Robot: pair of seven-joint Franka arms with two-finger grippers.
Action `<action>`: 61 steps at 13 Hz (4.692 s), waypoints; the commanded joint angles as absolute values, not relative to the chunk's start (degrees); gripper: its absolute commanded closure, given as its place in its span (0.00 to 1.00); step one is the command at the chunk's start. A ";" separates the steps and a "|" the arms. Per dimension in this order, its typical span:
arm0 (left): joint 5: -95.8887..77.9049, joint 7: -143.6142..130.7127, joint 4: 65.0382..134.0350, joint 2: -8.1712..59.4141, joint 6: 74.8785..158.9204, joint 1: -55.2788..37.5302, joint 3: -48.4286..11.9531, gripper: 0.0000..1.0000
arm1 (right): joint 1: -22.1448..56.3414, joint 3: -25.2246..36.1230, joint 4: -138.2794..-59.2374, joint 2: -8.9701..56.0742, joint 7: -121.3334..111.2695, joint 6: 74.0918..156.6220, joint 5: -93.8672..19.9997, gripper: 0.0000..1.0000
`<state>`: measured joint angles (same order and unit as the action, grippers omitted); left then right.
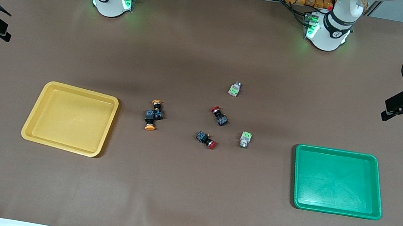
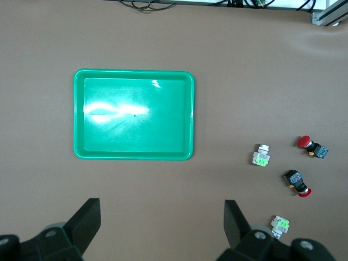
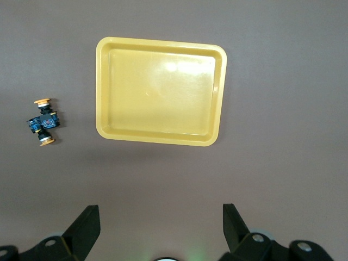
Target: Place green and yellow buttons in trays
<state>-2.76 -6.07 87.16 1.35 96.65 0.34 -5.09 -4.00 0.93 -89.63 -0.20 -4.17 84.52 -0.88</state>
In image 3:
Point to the yellow plastic tray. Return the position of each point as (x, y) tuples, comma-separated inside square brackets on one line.
[(160, 95)]

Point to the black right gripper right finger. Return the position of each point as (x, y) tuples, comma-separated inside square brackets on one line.
[(236, 236)]

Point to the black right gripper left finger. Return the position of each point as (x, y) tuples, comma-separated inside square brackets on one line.
[(79, 233)]

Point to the brown table mat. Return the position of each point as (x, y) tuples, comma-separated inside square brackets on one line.
[(272, 168)]

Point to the yellow push button switch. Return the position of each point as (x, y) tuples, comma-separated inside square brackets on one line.
[(46, 142), (43, 101)]

